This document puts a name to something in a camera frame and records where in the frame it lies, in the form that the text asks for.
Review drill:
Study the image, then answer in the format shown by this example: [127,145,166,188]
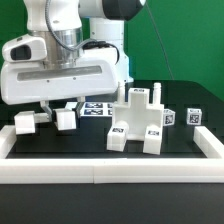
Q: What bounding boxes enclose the white chair seat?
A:
[112,82,164,141]

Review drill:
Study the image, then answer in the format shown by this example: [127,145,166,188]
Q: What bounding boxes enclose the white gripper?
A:
[1,48,118,121]

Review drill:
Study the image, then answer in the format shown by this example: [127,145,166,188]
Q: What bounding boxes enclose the white U-shaped fence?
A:
[0,125,224,184]

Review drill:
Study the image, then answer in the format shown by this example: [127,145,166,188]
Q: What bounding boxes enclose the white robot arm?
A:
[1,0,146,112]

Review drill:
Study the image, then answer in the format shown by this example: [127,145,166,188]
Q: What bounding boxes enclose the white marker base plate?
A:
[64,101,116,118]

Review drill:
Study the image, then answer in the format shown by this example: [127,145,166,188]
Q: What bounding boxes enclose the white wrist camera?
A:
[2,34,47,63]

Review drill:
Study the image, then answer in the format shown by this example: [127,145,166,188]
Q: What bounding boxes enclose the white tagged cube nut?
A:
[163,109,176,126]

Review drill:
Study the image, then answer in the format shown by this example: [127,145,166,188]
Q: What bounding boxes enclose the white tagged cube far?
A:
[186,108,202,125]

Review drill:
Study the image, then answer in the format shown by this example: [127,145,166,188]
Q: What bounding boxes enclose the grey hose cable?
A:
[44,0,121,64]

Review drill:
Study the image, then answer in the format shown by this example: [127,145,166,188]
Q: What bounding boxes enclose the white chair back frame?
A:
[14,108,76,135]

